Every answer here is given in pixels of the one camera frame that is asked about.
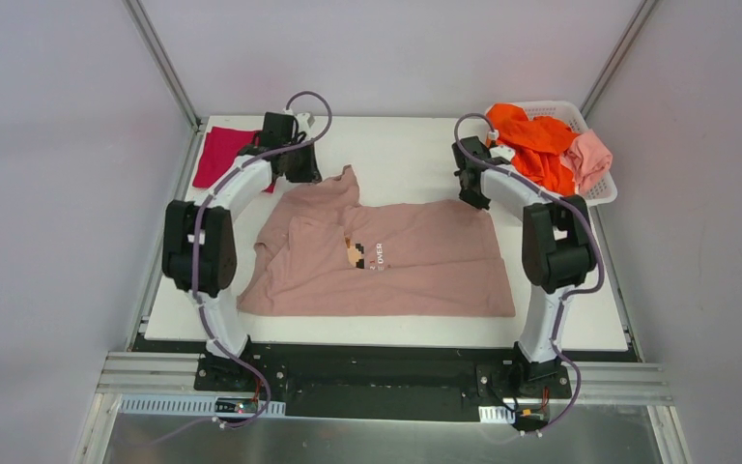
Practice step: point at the orange t-shirt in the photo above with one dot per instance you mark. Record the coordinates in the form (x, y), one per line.
(538, 143)

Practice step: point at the folded red t-shirt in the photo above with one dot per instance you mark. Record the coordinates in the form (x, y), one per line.
(220, 149)

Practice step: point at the white plastic laundry basket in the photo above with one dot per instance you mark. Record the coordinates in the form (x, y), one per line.
(605, 191)

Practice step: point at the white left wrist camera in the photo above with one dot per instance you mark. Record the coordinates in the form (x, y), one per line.
(304, 121)

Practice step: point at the corner aluminium post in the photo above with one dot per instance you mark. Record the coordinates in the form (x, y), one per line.
(148, 33)
(625, 43)

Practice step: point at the left corner aluminium post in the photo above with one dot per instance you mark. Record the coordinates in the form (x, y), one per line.
(148, 33)

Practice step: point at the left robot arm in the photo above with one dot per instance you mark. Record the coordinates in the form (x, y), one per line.
(199, 249)

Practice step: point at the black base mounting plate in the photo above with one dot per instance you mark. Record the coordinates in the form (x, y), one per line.
(370, 383)

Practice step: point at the light pink t-shirt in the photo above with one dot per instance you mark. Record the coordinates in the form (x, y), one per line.
(589, 159)

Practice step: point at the right corner aluminium post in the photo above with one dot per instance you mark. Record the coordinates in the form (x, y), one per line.
(625, 43)

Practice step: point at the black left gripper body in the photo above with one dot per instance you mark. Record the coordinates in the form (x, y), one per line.
(302, 164)

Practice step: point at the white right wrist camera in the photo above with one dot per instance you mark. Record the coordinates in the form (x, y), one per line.
(497, 149)

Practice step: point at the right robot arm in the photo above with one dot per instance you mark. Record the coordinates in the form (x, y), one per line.
(557, 252)

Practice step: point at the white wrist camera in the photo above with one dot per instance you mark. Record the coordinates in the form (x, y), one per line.
(304, 121)
(497, 149)

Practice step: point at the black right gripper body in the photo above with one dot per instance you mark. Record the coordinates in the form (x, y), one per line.
(470, 191)

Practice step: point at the beige pink printed t-shirt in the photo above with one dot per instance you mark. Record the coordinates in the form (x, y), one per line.
(322, 253)

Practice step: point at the aluminium frame rail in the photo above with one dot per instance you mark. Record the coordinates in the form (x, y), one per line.
(146, 410)

